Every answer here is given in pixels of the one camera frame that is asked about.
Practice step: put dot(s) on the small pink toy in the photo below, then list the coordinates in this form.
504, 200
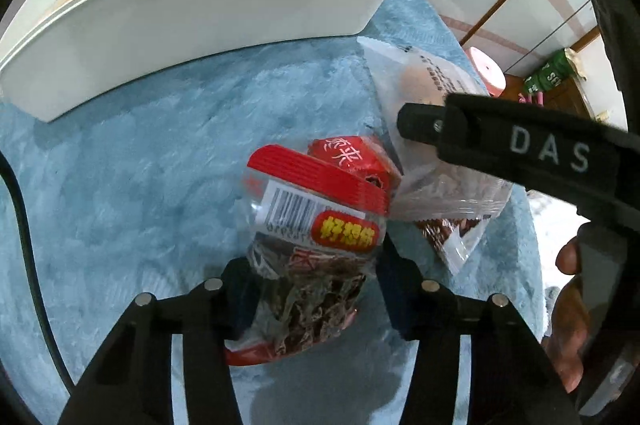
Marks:
531, 97

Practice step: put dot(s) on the pink plastic stool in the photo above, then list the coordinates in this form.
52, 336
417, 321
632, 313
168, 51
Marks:
487, 72

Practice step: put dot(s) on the clear packet with brown pastry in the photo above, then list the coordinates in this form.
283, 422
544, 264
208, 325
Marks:
415, 72

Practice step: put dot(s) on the blue fuzzy table cloth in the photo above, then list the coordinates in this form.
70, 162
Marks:
125, 205

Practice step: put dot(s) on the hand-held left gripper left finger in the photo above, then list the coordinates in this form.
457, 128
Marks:
220, 305

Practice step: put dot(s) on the dark wooden cabinet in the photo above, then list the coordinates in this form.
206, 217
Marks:
575, 102

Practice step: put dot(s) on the small red snack packet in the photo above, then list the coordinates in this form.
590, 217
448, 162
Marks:
350, 160

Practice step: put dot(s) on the white plastic bin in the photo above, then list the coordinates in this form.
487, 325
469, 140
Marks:
200, 15

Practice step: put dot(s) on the red-brown and white packet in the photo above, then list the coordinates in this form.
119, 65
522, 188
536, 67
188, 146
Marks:
452, 240

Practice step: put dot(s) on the person's right hand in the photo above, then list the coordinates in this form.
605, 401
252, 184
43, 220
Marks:
565, 320

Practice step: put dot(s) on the clear bag with red strip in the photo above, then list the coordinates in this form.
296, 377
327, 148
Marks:
310, 265

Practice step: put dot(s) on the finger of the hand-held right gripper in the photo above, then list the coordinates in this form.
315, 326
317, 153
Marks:
422, 122

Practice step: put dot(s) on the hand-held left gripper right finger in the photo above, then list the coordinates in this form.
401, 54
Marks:
400, 300

